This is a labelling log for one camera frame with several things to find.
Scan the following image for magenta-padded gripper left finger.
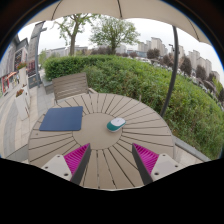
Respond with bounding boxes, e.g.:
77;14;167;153
40;143;92;186

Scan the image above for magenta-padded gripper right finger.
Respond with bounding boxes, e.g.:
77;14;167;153
131;142;185;186

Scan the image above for white and teal computer mouse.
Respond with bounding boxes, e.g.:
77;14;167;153
106;117;127;133

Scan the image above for blue rectangular mouse pad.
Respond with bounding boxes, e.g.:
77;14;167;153
38;106;84;132

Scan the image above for white planter with orange flowers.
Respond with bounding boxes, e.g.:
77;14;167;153
14;88;32;121

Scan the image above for brown slatted outdoor chair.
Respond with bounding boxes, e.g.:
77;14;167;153
51;72;98;103

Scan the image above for white planter with red flowers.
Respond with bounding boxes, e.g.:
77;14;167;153
16;62;29;88

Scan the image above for dark curved parasol pole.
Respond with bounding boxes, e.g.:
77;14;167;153
159;25;180;118

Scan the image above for grey shopfront building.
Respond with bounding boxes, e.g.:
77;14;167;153
0;34;30;98

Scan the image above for distant high-rise buildings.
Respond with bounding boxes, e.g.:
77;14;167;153
138;36;221;81

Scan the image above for tall grey pylon sign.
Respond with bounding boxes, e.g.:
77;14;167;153
28;21;48;88

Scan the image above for sparse-leaved tree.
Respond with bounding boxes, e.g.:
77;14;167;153
52;13;101;57

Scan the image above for round leafy green tree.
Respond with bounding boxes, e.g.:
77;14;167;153
89;15;141;55

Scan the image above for beige parasol canopy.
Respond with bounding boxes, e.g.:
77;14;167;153
26;0;212;46

